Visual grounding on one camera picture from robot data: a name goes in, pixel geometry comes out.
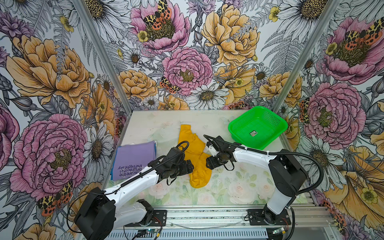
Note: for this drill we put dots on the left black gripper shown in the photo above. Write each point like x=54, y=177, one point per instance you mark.
x=184, y=170

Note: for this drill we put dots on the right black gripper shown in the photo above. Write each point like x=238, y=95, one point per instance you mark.
x=211, y=163

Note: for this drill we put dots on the yellow t-shirt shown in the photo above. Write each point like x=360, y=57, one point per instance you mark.
x=201, y=175

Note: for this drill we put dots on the green plastic basket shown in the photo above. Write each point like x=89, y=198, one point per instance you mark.
x=257, y=127

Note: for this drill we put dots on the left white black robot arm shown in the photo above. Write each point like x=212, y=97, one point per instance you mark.
x=105, y=210

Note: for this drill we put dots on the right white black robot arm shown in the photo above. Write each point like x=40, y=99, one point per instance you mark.
x=287, y=173

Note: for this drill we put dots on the folded purple t-shirt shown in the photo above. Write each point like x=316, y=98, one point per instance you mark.
x=131, y=159

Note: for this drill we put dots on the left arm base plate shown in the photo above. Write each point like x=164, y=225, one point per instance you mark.
x=157, y=219

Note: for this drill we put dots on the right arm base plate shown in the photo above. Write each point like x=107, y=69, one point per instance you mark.
x=261, y=217

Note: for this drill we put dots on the aluminium front rail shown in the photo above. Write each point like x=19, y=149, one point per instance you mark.
x=214, y=217

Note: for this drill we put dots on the left aluminium corner post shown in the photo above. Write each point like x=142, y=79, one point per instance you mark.
x=87, y=20

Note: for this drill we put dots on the aluminium corner post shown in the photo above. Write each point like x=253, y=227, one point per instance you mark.
x=324, y=20
x=87, y=20

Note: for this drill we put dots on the right aluminium corner post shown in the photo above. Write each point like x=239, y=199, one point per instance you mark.
x=324, y=20

